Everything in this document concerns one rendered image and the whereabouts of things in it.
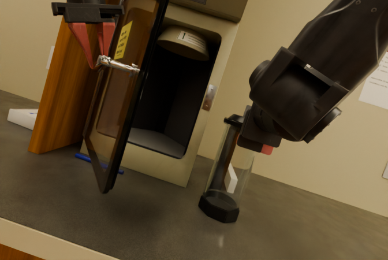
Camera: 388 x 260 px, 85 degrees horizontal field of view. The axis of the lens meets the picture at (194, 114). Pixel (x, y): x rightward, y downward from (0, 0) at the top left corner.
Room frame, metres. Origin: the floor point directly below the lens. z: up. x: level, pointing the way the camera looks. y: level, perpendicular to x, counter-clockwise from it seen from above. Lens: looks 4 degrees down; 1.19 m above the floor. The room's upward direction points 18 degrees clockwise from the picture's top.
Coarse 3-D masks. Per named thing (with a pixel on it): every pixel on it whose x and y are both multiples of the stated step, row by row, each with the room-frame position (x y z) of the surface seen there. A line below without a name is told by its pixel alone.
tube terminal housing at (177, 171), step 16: (176, 16) 0.58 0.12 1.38; (192, 16) 0.58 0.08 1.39; (208, 16) 0.58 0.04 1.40; (208, 32) 0.60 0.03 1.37; (224, 32) 0.58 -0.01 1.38; (224, 48) 0.58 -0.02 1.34; (224, 64) 0.58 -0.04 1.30; (208, 112) 0.58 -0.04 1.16; (128, 144) 0.59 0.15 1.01; (192, 144) 0.58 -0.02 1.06; (128, 160) 0.58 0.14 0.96; (144, 160) 0.58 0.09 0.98; (160, 160) 0.58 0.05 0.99; (176, 160) 0.58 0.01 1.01; (192, 160) 0.58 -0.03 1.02; (160, 176) 0.58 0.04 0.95; (176, 176) 0.58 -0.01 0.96
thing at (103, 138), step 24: (144, 0) 0.39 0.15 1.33; (120, 24) 0.52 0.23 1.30; (144, 24) 0.36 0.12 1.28; (144, 48) 0.33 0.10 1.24; (120, 72) 0.41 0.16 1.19; (96, 96) 0.55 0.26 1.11; (120, 96) 0.38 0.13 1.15; (96, 120) 0.49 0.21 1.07; (120, 120) 0.34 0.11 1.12; (96, 144) 0.43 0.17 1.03; (120, 144) 0.33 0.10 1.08; (96, 168) 0.39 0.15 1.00
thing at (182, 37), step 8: (168, 32) 0.62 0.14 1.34; (176, 32) 0.61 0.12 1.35; (184, 32) 0.61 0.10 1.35; (192, 32) 0.62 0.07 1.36; (160, 40) 0.69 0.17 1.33; (168, 40) 0.60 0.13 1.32; (176, 40) 0.60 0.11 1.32; (184, 40) 0.60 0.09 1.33; (192, 40) 0.61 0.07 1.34; (200, 40) 0.63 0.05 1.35; (168, 48) 0.74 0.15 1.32; (176, 48) 0.75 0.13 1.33; (184, 48) 0.75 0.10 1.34; (192, 48) 0.60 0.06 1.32; (200, 48) 0.62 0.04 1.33; (184, 56) 0.77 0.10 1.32; (192, 56) 0.76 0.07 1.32; (200, 56) 0.74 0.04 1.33; (208, 56) 0.66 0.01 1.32
